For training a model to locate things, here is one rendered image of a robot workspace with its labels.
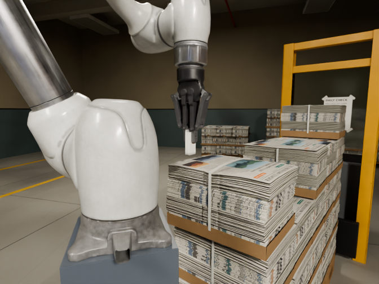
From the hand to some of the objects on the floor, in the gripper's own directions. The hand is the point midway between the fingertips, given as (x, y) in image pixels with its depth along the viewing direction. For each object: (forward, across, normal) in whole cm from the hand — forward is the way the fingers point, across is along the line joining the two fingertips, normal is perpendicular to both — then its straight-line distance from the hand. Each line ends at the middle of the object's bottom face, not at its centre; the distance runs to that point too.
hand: (190, 142), depth 68 cm
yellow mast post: (+116, +32, -187) cm, 222 cm away
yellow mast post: (+116, -34, -186) cm, 222 cm away
